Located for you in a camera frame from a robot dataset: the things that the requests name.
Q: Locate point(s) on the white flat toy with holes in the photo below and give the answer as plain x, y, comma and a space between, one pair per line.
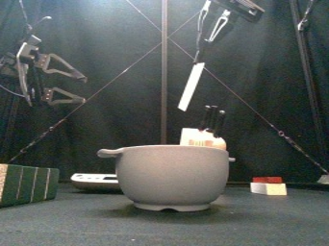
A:
91, 181

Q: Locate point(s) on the green box with white stripes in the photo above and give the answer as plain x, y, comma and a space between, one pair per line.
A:
25, 185

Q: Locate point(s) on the grey toy cooking pot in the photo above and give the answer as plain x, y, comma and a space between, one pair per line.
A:
171, 176

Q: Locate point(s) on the light wooden knife block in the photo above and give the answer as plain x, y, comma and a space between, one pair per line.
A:
201, 141

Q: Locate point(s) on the red toy block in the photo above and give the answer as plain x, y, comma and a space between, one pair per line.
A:
267, 179

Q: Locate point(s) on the white toy block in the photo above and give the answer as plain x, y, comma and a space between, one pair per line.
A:
269, 189

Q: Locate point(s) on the vertical metal frame pole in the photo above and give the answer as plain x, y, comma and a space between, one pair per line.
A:
163, 96

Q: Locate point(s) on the dark metal frame post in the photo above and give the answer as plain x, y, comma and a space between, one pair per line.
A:
310, 96

